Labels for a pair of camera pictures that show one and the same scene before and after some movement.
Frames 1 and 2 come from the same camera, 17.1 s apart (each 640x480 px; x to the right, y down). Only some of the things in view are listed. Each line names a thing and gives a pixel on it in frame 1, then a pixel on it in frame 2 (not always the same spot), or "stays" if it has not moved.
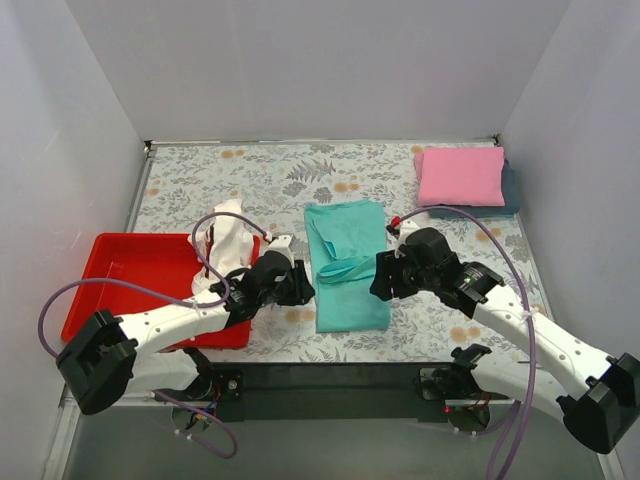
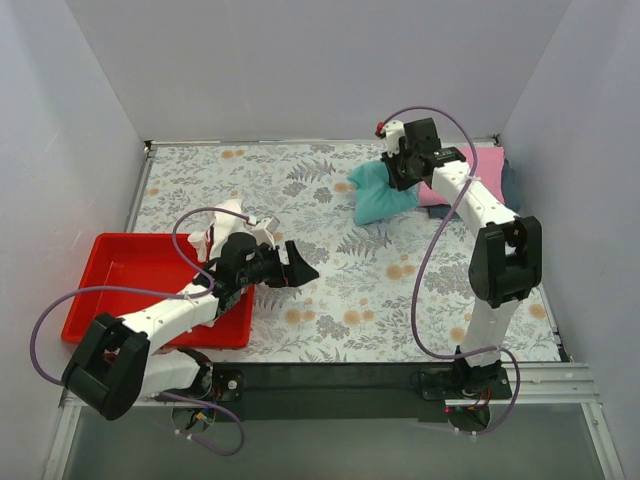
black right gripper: x=395 y=275 → x=396 y=173
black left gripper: x=293 y=282 → x=283 y=266
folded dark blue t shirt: x=512 y=200 stays
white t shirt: x=225 y=245 stays
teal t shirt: x=344 y=239 → x=374 y=198
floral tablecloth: x=274 y=182 stays
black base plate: x=339 y=391 stays
